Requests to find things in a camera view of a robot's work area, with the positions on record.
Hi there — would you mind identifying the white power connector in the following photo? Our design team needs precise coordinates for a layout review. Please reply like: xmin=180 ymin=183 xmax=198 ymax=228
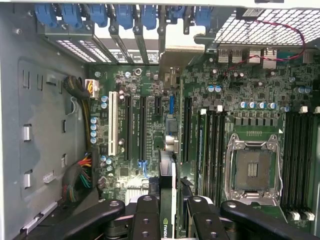
xmin=84 ymin=78 xmax=100 ymax=99

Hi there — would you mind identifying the small black labelled module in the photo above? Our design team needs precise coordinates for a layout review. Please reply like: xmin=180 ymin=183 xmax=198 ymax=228
xmin=234 ymin=7 xmax=266 ymax=21

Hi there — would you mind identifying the blue card retention clip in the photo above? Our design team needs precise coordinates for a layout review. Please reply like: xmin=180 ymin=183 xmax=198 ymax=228
xmin=195 ymin=6 xmax=214 ymax=27
xmin=34 ymin=3 xmax=59 ymax=28
xmin=140 ymin=4 xmax=159 ymax=31
xmin=166 ymin=6 xmax=187 ymax=22
xmin=116 ymin=4 xmax=135 ymax=30
xmin=88 ymin=4 xmax=109 ymax=28
xmin=61 ymin=3 xmax=83 ymax=28

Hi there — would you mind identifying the multicoloured power wire bundle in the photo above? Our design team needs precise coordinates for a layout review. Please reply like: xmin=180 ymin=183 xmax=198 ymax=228
xmin=61 ymin=151 xmax=99 ymax=204

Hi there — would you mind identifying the short black expansion slot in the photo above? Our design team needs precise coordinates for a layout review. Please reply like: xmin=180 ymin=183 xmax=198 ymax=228
xmin=154 ymin=96 xmax=162 ymax=116

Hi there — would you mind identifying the long black expansion slot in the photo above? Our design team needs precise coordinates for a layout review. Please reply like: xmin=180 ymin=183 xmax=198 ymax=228
xmin=124 ymin=96 xmax=133 ymax=161
xmin=139 ymin=96 xmax=148 ymax=161
xmin=183 ymin=97 xmax=193 ymax=164

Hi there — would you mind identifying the red black twisted wire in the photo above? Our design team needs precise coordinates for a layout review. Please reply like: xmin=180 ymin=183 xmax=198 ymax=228
xmin=222 ymin=19 xmax=307 ymax=76

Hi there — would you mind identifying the CPU socket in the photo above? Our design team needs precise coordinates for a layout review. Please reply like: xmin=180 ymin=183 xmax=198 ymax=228
xmin=224 ymin=133 xmax=285 ymax=201

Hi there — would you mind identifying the metal socket cover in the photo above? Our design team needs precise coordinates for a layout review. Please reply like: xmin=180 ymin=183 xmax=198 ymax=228
xmin=231 ymin=191 xmax=282 ymax=209

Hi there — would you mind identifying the black sleeved yellow power cable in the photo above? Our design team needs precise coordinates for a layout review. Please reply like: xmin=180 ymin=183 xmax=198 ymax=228
xmin=63 ymin=76 xmax=93 ymax=151

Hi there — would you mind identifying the green motherboard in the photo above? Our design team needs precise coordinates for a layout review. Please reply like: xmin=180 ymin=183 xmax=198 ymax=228
xmin=86 ymin=47 xmax=320 ymax=226

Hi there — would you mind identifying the white expansion slot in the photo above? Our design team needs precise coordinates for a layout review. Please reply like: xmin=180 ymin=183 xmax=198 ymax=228
xmin=108 ymin=91 xmax=119 ymax=156

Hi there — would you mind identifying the socket locking lever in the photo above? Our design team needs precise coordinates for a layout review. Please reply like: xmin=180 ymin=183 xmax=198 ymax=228
xmin=225 ymin=134 xmax=236 ymax=199
xmin=273 ymin=135 xmax=285 ymax=199

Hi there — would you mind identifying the blue expansion slot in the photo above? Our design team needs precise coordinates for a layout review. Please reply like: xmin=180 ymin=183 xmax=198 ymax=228
xmin=169 ymin=96 xmax=176 ymax=118

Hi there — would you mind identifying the blue data wire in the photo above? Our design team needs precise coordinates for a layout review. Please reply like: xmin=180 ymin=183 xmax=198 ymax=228
xmin=137 ymin=159 xmax=151 ymax=180

